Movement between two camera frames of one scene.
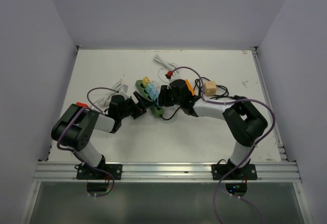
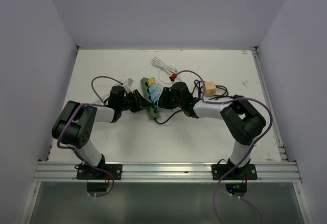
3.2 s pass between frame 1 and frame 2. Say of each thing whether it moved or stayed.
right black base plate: stayed
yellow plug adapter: moved
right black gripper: stayed
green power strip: moved
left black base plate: stayed
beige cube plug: stayed
